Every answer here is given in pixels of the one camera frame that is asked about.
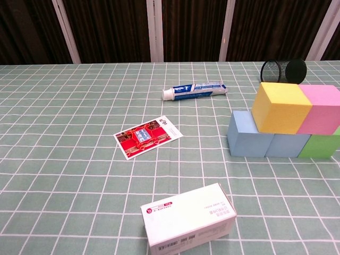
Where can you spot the blue foam cube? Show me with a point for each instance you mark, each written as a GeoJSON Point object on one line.
{"type": "Point", "coordinates": [287, 145]}
{"type": "Point", "coordinates": [247, 143]}

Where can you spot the yellow foam cube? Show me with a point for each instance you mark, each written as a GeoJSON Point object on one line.
{"type": "Point", "coordinates": [279, 109]}

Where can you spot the green foam cube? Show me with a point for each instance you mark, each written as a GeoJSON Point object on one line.
{"type": "Point", "coordinates": [321, 146]}

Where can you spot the pink foam cube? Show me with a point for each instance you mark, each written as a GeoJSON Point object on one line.
{"type": "Point", "coordinates": [324, 111]}

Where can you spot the red blue postcard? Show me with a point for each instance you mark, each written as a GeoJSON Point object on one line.
{"type": "Point", "coordinates": [143, 138]}

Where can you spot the blue white toothpaste tube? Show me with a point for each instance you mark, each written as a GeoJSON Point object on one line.
{"type": "Point", "coordinates": [191, 90]}

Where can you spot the white cardboard box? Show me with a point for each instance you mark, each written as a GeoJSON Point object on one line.
{"type": "Point", "coordinates": [186, 215]}

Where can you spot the green checked tablecloth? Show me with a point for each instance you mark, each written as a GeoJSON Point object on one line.
{"type": "Point", "coordinates": [79, 186]}

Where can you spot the dark brown curtain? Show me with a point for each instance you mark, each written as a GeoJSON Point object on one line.
{"type": "Point", "coordinates": [111, 26]}

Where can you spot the black mesh pen holder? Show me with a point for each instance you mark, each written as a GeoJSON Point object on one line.
{"type": "Point", "coordinates": [295, 70]}

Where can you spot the white screen frame post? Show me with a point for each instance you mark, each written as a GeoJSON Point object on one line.
{"type": "Point", "coordinates": [227, 29]}
{"type": "Point", "coordinates": [154, 29]}
{"type": "Point", "coordinates": [322, 29]}
{"type": "Point", "coordinates": [66, 32]}

